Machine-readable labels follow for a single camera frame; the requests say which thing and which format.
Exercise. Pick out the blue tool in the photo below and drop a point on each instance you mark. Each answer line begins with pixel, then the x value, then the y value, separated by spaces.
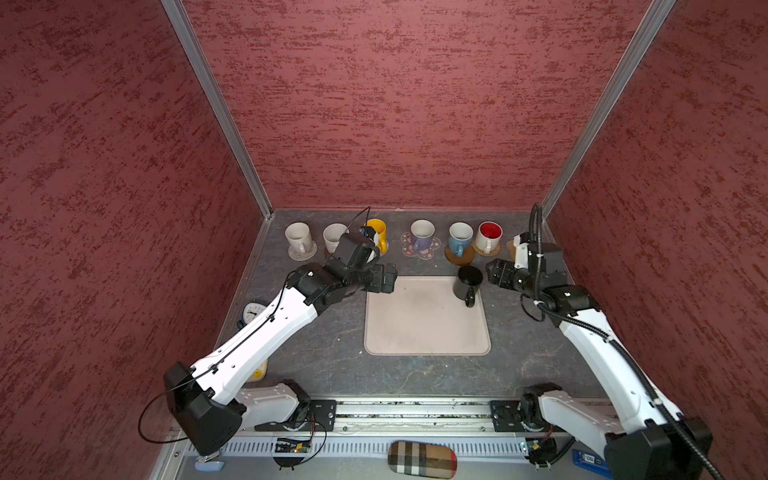
pixel 591 463

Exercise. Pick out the small stapler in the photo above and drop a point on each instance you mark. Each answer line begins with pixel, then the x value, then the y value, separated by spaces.
pixel 208 465

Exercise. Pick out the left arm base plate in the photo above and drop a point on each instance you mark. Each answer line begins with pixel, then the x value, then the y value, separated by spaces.
pixel 320 414

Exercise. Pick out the yellow mug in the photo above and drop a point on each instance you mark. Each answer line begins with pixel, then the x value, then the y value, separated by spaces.
pixel 380 230

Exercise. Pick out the red inside white mug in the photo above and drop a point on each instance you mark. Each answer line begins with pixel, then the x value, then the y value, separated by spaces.
pixel 488 236

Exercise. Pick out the cream white mug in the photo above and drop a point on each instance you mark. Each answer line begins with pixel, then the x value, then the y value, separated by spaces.
pixel 298 234

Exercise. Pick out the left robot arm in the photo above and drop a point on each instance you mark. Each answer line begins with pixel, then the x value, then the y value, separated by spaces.
pixel 202 398

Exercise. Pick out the pink flower coaster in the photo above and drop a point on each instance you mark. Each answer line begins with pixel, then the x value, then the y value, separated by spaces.
pixel 408 251

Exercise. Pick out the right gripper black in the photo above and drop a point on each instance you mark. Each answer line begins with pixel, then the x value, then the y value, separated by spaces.
pixel 500 269

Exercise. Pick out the black mug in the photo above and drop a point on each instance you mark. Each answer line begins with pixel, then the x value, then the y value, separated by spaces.
pixel 466 285

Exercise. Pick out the plaid glasses case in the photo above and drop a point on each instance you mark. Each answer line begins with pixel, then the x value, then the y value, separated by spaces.
pixel 422 460

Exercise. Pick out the beige spiral round coaster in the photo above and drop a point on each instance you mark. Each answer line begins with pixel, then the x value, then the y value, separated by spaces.
pixel 301 256

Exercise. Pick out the lavender handle mug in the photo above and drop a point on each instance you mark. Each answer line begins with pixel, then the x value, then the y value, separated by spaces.
pixel 422 234

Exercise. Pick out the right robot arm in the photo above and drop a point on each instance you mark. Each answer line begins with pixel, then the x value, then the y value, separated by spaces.
pixel 649 437

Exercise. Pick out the white speckled mug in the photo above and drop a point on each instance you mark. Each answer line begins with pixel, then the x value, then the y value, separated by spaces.
pixel 332 235

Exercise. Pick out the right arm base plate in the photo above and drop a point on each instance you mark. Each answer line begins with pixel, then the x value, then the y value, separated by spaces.
pixel 507 417

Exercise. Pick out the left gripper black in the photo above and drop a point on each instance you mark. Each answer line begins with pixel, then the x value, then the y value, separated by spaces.
pixel 375 285

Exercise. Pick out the brown cork round coaster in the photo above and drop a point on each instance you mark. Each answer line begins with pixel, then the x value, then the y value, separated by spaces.
pixel 466 258

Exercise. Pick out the light blue mug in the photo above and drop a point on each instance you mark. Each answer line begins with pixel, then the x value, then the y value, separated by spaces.
pixel 460 238

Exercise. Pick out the beige rectangular tray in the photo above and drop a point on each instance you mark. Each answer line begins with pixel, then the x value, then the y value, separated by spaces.
pixel 423 317

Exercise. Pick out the cream calculator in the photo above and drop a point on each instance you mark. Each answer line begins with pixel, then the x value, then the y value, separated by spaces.
pixel 259 373

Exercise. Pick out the brown wooden flower coaster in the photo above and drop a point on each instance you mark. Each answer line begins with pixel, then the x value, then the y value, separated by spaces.
pixel 511 247

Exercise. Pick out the aluminium rail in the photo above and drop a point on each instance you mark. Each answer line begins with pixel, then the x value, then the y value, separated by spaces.
pixel 408 414

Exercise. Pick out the left circuit board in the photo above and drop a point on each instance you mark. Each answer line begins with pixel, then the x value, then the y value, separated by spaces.
pixel 293 446

